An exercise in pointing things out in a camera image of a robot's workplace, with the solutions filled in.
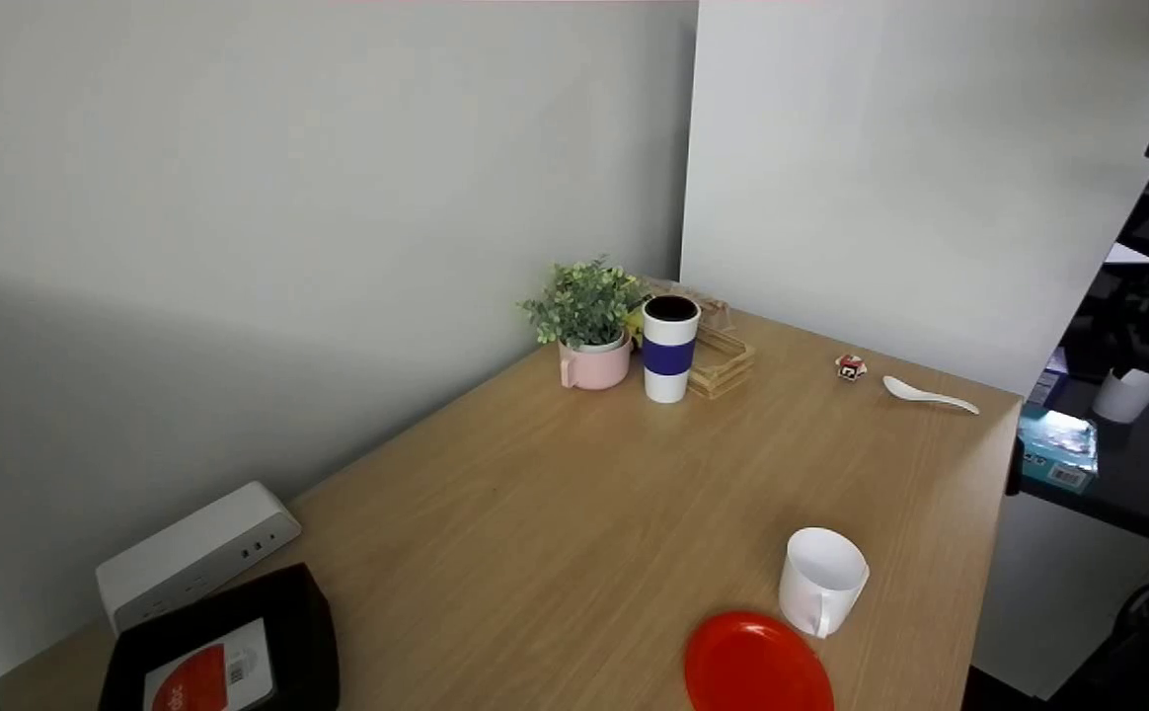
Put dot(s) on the white mug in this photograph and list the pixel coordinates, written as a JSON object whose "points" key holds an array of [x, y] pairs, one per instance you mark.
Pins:
{"points": [[818, 572]]}

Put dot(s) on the red plate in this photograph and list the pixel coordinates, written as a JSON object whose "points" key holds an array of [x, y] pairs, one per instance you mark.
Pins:
{"points": [[756, 663]]}

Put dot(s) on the green plant in pink pot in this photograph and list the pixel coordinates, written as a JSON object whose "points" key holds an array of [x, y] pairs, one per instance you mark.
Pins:
{"points": [[585, 318]]}

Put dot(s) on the white cup with blue sleeve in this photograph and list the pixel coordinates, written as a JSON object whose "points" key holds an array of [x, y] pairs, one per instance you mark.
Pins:
{"points": [[668, 357]]}

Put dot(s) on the wooden coaster stack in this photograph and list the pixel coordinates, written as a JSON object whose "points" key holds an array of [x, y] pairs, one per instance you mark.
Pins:
{"points": [[725, 361]]}

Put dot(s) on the small red white toy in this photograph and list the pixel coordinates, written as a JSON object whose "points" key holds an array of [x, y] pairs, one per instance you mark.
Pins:
{"points": [[850, 363]]}

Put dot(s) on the white ceramic spoon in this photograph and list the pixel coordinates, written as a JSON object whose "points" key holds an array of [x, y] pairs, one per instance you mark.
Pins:
{"points": [[921, 393]]}

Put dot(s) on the white rectangular box device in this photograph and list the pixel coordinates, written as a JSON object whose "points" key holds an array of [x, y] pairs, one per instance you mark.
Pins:
{"points": [[190, 549]]}

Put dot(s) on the black tray with red card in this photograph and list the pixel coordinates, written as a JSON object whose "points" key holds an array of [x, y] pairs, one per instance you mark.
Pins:
{"points": [[221, 654]]}

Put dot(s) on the blue tissue pack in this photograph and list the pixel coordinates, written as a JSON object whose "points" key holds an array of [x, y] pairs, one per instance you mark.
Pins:
{"points": [[1060, 446]]}

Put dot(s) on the white paper cup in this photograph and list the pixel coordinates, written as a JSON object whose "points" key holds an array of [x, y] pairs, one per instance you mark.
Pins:
{"points": [[1126, 395]]}

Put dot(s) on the black side desk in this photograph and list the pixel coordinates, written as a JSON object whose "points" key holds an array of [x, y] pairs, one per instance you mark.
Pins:
{"points": [[1126, 479]]}

